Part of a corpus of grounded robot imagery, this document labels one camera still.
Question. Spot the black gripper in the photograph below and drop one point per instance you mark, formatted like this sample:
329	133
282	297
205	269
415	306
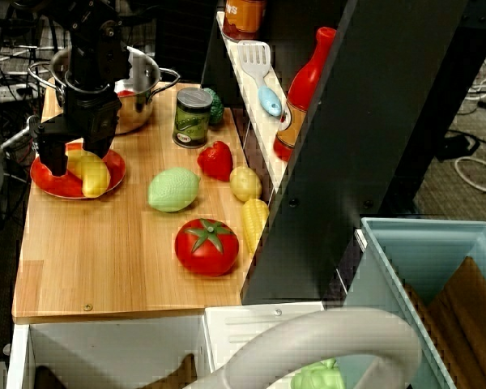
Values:
91	113

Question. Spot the red toy strawberry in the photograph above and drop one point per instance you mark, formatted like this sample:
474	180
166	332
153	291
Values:
216	160

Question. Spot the light green toy artichoke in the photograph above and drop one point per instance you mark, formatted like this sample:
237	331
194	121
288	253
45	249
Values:
318	374

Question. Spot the yellow toy banana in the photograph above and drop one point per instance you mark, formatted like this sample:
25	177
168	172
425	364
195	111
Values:
95	178

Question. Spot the white power strip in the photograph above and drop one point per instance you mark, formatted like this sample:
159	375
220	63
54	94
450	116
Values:
14	92

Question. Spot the red toy ketchup bottle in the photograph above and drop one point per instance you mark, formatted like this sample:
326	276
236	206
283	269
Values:
308	81

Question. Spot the light blue plastic bin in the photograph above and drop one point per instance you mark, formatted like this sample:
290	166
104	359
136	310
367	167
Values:
421	251

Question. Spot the light green toy lime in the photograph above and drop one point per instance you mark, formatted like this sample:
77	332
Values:
172	190

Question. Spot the green toy broccoli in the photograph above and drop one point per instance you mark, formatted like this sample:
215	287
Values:
216	107

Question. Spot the green pickle toy can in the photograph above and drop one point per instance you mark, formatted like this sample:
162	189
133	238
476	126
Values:
191	121

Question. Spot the yellow toy potato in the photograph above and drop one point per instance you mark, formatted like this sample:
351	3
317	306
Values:
245	184

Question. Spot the brown cardboard sheets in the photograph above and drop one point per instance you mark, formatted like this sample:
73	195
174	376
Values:
470	316

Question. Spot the metal clamp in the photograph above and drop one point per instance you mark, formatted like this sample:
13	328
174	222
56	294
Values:
18	135

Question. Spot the stainless steel pot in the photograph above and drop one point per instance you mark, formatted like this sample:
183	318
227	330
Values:
139	109

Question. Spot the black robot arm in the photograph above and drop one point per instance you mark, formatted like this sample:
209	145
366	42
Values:
93	44

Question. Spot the black toy kitchen shelf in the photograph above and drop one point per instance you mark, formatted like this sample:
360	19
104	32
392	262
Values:
368	121

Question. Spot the orange beans toy can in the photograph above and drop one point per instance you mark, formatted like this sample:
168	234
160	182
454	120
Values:
245	18

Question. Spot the metal screw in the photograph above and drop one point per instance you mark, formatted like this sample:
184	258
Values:
88	307

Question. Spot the orange red plate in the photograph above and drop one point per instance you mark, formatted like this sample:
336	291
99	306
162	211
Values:
52	184

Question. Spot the yellow toy corn cob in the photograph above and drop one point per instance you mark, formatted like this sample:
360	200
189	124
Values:
253	223

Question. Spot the red toy tomato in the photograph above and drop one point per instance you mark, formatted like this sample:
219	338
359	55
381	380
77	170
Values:
206	253

